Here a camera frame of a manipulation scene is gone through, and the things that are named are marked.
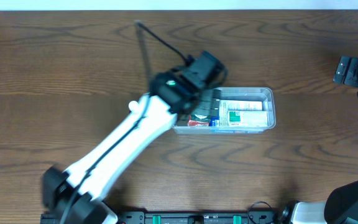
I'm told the white green medicine box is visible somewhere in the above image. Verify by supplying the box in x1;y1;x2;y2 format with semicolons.
228;111;268;128

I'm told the dark bottle white cap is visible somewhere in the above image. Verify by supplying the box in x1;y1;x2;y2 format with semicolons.
128;101;139;113

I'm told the clear plastic container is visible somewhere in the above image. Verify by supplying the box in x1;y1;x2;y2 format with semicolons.
173;87;276;134

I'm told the blue fever patch box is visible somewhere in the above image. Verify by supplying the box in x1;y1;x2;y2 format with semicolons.
210;100;263;127

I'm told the red Panadol box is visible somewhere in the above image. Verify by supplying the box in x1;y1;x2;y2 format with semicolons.
187;118;210;126

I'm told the green round-label box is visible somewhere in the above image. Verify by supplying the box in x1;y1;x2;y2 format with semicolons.
190;114;211;123

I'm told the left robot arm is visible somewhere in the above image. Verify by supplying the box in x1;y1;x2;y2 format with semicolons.
42;51;228;223

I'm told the left black cable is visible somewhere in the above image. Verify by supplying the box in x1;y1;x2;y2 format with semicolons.
59;20;195;224

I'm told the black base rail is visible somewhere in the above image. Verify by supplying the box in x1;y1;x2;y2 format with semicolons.
40;208;291;224

